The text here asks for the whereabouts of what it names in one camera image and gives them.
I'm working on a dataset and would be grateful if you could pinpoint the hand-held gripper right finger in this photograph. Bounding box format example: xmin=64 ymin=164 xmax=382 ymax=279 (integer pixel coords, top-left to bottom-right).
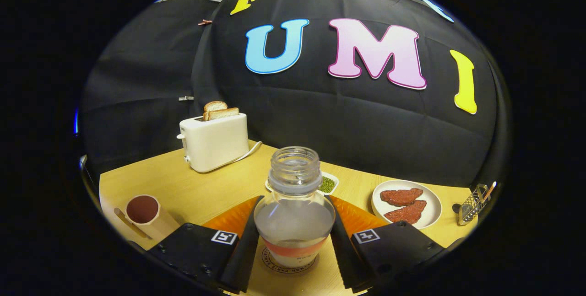
xmin=326 ymin=195 xmax=447 ymax=294

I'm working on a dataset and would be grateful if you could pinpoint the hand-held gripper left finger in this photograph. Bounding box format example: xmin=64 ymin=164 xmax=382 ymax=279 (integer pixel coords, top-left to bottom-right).
xmin=146 ymin=195 xmax=265 ymax=294

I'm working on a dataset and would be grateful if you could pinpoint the round wooden coaster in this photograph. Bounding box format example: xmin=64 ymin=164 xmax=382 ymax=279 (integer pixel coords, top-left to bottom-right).
xmin=261 ymin=246 xmax=317 ymax=274

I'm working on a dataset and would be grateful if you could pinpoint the clear juice bottle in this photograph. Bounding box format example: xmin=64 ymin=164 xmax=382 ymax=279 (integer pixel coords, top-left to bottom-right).
xmin=254 ymin=146 xmax=336 ymax=268

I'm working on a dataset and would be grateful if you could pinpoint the cream cup with wooden handle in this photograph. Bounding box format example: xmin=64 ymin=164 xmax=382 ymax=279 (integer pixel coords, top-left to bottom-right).
xmin=114 ymin=194 xmax=181 ymax=242

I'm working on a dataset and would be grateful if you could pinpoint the white divided dish of beans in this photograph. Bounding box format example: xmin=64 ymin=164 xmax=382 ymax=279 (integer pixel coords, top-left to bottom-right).
xmin=265 ymin=171 xmax=339 ymax=197

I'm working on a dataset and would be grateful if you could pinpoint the brown meat patty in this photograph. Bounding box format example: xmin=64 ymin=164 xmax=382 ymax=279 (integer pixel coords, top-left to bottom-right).
xmin=384 ymin=199 xmax=427 ymax=225
xmin=380 ymin=188 xmax=424 ymax=207

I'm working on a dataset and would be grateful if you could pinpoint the wooden table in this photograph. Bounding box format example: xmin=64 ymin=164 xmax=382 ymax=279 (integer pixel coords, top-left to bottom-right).
xmin=99 ymin=140 xmax=481 ymax=296

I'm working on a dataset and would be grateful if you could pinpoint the white plate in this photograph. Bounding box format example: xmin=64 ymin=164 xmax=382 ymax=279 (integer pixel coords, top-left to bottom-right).
xmin=371 ymin=180 xmax=443 ymax=230

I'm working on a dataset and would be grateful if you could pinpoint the white toaster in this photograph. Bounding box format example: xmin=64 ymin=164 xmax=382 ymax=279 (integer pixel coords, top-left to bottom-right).
xmin=177 ymin=113 xmax=250 ymax=173

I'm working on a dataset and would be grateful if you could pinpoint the toast slice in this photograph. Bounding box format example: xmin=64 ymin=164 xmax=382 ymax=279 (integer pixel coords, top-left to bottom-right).
xmin=207 ymin=107 xmax=240 ymax=121
xmin=203 ymin=101 xmax=228 ymax=121

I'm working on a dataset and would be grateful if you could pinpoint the white toaster cable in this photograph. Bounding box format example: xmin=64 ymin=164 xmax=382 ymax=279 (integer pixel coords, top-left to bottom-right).
xmin=224 ymin=140 xmax=263 ymax=166

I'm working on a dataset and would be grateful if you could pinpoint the wire mesh holder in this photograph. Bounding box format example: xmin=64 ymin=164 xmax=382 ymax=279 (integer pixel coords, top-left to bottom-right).
xmin=452 ymin=181 xmax=497 ymax=226

